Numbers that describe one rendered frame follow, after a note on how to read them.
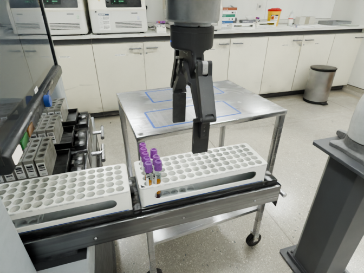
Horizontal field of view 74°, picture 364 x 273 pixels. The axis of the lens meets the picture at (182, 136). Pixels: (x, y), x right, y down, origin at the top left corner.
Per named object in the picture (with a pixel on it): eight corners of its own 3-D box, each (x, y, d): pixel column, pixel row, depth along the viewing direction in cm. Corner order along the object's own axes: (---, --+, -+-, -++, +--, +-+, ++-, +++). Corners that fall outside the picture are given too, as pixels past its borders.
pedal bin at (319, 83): (316, 106, 312) (326, 71, 290) (296, 97, 344) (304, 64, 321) (335, 104, 320) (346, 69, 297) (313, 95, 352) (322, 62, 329)
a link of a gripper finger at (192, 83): (201, 63, 44) (203, 59, 43) (214, 121, 42) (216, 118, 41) (181, 64, 43) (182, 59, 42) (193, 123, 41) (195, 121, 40)
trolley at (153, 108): (145, 289, 115) (127, 138, 75) (128, 218, 152) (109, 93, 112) (262, 244, 136) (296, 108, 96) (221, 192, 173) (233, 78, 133)
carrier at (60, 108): (63, 112, 92) (58, 97, 89) (68, 112, 93) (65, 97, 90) (58, 125, 82) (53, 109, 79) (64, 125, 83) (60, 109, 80)
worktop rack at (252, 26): (231, 29, 288) (231, 23, 285) (228, 28, 297) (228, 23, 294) (254, 28, 292) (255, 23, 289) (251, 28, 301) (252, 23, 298)
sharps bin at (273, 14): (270, 26, 320) (273, 7, 309) (262, 25, 335) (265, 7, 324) (281, 26, 325) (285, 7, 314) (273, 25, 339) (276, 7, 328)
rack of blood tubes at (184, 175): (142, 212, 51) (139, 189, 48) (135, 182, 59) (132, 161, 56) (264, 184, 59) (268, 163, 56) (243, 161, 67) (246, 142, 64)
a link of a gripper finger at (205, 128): (207, 109, 41) (214, 116, 39) (205, 135, 44) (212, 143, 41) (199, 110, 41) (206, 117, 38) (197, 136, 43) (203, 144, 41)
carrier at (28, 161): (39, 156, 66) (33, 137, 63) (48, 155, 67) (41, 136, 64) (30, 183, 56) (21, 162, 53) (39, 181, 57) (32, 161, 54)
